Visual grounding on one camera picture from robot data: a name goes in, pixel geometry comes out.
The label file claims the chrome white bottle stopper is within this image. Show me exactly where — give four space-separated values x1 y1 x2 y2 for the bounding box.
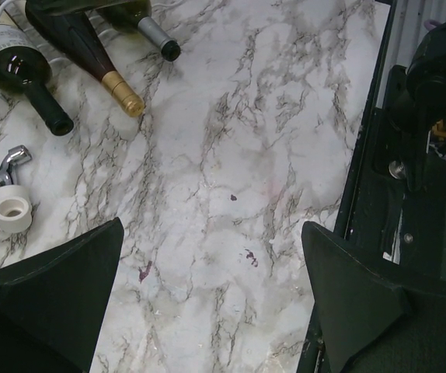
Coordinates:
0 145 32 234

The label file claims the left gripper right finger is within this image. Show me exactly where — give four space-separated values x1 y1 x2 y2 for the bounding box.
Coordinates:
301 221 446 372

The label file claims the red wine bottle gold foil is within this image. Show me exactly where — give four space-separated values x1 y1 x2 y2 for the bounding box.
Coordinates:
25 2 145 117

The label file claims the green bottle silver foil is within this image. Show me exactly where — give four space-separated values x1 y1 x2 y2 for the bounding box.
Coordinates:
96 1 181 62

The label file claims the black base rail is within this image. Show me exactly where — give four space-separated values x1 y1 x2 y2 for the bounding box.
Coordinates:
298 1 446 372

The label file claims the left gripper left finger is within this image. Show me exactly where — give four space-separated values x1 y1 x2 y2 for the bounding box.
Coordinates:
0 218 124 372

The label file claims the dark bottle bottom left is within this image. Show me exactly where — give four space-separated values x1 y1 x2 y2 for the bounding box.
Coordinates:
0 11 74 136

